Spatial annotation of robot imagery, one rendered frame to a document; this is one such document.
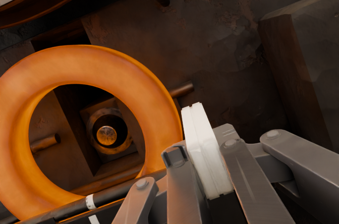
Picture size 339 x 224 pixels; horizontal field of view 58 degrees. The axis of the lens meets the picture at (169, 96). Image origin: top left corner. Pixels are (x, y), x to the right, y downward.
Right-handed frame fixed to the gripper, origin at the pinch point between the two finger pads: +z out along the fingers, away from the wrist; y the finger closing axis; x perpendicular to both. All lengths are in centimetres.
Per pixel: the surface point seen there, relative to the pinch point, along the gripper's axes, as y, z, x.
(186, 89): -0.1, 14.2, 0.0
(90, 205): -10.9, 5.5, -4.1
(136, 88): -3.8, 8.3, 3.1
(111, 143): -10.6, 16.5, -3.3
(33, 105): -13.8, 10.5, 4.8
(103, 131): -11.0, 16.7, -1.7
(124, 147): -10.0, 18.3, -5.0
